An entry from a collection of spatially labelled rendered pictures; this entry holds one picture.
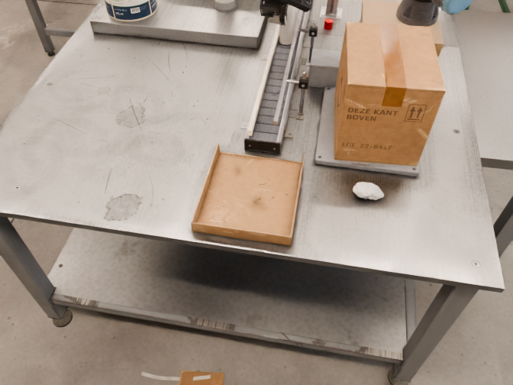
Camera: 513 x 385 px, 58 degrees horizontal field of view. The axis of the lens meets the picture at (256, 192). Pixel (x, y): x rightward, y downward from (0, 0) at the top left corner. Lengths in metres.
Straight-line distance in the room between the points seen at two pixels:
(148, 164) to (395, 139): 0.71
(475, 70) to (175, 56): 1.10
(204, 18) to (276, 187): 0.88
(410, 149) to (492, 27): 0.95
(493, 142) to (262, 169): 0.73
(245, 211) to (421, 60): 0.61
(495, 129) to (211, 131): 0.91
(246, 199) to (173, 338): 0.89
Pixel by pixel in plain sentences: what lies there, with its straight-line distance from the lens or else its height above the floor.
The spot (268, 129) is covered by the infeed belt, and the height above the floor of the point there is 0.88.
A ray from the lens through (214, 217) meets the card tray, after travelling 1.24.
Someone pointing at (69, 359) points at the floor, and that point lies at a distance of 2.08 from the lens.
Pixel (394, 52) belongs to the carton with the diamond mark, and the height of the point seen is 1.12.
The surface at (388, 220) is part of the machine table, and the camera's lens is 1.29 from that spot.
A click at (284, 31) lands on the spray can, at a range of 1.75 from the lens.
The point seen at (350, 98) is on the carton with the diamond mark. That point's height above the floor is 1.07.
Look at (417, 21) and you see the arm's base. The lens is 1.88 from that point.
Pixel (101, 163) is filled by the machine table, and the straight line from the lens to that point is 1.45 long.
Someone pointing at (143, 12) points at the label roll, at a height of 0.90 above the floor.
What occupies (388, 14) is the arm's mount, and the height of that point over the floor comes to 0.93.
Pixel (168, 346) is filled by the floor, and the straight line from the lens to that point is 1.99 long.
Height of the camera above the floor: 1.82
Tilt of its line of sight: 50 degrees down
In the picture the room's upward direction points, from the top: straight up
